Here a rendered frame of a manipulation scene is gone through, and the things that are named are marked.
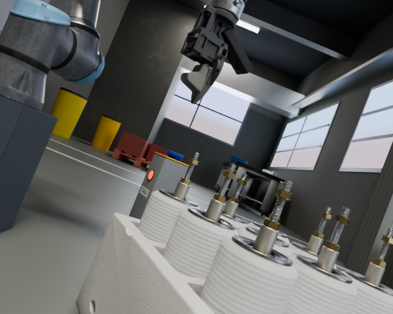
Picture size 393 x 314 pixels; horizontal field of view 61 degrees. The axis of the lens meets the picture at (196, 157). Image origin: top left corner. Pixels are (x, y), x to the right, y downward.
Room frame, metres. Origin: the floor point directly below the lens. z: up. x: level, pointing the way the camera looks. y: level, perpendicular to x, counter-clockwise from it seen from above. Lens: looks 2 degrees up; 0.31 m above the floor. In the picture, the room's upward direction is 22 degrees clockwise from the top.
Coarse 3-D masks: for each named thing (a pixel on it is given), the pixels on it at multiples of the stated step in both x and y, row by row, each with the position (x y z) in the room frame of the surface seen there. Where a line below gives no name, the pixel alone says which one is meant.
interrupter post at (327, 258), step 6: (324, 246) 0.45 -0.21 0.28; (324, 252) 0.45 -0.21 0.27; (330, 252) 0.44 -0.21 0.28; (336, 252) 0.44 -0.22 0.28; (318, 258) 0.45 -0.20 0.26; (324, 258) 0.45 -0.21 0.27; (330, 258) 0.44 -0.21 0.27; (336, 258) 0.45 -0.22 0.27; (318, 264) 0.45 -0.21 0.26; (324, 264) 0.44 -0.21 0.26; (330, 264) 0.44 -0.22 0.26; (330, 270) 0.44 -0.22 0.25
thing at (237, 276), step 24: (216, 264) 0.38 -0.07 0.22; (240, 264) 0.36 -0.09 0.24; (264, 264) 0.35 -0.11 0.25; (216, 288) 0.37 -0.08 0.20; (240, 288) 0.35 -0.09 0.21; (264, 288) 0.35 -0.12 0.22; (288, 288) 0.36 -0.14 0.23; (216, 312) 0.36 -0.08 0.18; (240, 312) 0.35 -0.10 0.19; (264, 312) 0.35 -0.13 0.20
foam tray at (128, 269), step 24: (120, 216) 0.62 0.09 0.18; (120, 240) 0.55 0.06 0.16; (144, 240) 0.52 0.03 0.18; (96, 264) 0.61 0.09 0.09; (120, 264) 0.52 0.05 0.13; (144, 264) 0.46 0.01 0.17; (168, 264) 0.45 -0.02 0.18; (96, 288) 0.57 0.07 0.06; (120, 288) 0.49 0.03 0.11; (144, 288) 0.44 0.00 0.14; (168, 288) 0.39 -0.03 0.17; (192, 288) 0.42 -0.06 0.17; (96, 312) 0.54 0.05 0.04; (120, 312) 0.47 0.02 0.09; (144, 312) 0.42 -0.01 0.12; (168, 312) 0.38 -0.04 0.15; (192, 312) 0.34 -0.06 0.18
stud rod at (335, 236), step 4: (344, 208) 0.45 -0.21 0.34; (344, 212) 0.45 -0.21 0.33; (348, 212) 0.45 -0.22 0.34; (344, 216) 0.45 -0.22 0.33; (340, 224) 0.45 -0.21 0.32; (336, 228) 0.45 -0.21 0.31; (340, 228) 0.45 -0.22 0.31; (336, 232) 0.45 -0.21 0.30; (340, 232) 0.45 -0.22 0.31; (332, 236) 0.45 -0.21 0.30; (336, 236) 0.45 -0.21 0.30; (332, 240) 0.45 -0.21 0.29; (336, 240) 0.45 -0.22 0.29; (336, 244) 0.45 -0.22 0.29
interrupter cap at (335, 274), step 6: (300, 258) 0.45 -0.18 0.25; (306, 258) 0.48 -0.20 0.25; (306, 264) 0.43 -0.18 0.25; (312, 264) 0.43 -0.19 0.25; (318, 270) 0.42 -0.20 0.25; (324, 270) 0.42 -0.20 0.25; (336, 270) 0.47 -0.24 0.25; (330, 276) 0.42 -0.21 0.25; (336, 276) 0.42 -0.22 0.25; (342, 276) 0.44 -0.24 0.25; (348, 282) 0.42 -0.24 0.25
